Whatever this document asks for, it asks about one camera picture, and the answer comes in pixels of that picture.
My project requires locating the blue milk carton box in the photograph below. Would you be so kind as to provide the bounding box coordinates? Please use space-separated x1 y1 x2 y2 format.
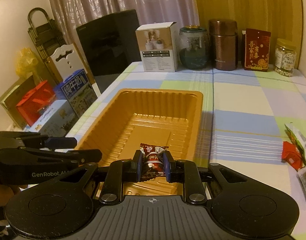
53 69 98 118

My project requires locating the white product box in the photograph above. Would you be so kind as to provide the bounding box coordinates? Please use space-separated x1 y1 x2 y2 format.
136 22 178 72

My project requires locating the light blue box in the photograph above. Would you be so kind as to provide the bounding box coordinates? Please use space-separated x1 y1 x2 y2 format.
24 100 78 137

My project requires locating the yellow plastic bag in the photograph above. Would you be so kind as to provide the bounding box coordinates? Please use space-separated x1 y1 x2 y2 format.
15 48 41 85

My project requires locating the black chair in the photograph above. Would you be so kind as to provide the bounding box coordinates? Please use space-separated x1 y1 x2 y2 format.
76 9 141 93

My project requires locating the brown metal canister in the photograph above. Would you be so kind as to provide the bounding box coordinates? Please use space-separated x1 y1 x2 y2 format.
209 19 238 71

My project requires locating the green glass jar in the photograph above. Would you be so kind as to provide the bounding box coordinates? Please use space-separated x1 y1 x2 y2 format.
179 25 209 70

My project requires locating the checkered tablecloth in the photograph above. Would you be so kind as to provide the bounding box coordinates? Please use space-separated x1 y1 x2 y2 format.
69 62 306 239

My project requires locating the dark red candy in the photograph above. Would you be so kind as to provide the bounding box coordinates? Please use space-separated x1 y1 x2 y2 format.
140 143 168 181

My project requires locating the red gift bag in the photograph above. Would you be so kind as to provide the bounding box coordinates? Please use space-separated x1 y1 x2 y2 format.
16 80 55 126

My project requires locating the clear jar with nuts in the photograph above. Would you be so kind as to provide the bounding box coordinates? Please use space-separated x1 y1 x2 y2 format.
274 38 297 77

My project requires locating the brown cardboard box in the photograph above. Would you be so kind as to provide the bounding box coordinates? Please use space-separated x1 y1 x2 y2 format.
0 75 35 129

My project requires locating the red snack packet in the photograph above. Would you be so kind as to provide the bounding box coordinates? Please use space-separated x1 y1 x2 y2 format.
282 141 303 171

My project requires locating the dark folding rack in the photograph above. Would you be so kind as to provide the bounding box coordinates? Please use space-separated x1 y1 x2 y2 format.
28 7 66 85

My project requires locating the red gift box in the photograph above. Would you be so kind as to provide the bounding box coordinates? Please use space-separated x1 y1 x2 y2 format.
242 28 271 72

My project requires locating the pink curtain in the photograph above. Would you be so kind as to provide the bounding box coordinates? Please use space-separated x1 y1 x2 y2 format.
49 0 199 48

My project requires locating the green white snack packet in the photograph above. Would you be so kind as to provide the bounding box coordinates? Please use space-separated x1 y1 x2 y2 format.
285 123 306 165

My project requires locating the orange plastic tray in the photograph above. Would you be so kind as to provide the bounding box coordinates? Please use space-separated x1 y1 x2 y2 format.
74 88 204 196

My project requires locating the left hand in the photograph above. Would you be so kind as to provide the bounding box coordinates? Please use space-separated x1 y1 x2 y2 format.
0 185 20 206

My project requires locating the white wooden rack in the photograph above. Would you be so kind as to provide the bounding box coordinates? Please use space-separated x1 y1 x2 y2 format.
47 43 95 84

